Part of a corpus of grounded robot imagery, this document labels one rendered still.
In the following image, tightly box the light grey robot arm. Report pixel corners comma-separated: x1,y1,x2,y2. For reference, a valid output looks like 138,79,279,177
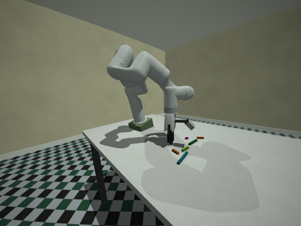
107,45,194,125

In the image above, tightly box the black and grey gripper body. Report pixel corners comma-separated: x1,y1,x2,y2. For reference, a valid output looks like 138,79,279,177
164,112,178,132

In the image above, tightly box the turquoise rod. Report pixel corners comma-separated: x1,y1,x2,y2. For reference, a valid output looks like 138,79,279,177
177,151,188,165

